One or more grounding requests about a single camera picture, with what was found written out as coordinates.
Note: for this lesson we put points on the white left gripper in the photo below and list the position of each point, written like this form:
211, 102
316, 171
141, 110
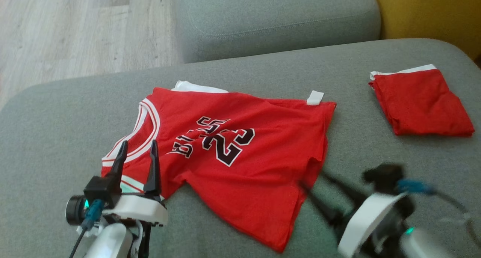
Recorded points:
142, 209

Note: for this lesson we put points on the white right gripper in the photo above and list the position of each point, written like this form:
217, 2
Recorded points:
368, 224

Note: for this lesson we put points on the red Bulls 23 jersey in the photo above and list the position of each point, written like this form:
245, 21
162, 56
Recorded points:
263, 183

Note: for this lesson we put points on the red shorts with white stripe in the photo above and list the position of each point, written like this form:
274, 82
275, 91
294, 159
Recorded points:
421, 100

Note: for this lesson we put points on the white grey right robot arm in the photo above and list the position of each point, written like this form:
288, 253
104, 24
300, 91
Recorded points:
424, 246

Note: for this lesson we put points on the grey fabric sofa seat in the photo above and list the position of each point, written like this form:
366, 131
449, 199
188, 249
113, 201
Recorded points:
357, 153

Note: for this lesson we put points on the large light grey sofa cushion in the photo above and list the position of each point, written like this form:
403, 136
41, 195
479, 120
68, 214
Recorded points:
278, 17

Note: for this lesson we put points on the large yellow sofa back cushion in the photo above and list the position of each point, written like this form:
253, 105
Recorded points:
432, 14

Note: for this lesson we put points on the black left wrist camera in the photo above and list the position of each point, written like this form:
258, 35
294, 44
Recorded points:
99, 188

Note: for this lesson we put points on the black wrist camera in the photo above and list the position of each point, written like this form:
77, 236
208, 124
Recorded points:
383, 177
99, 188

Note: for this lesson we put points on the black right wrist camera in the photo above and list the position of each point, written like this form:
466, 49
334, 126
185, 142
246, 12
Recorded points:
383, 177

